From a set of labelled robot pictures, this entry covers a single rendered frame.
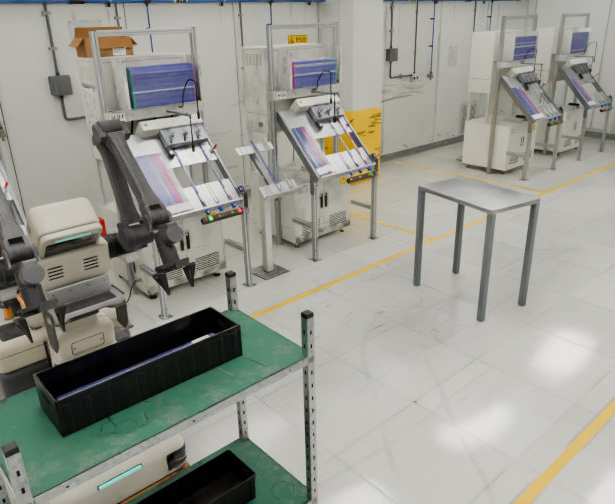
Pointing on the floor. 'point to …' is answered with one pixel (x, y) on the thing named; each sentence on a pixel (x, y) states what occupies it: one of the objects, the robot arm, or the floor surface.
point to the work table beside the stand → (481, 196)
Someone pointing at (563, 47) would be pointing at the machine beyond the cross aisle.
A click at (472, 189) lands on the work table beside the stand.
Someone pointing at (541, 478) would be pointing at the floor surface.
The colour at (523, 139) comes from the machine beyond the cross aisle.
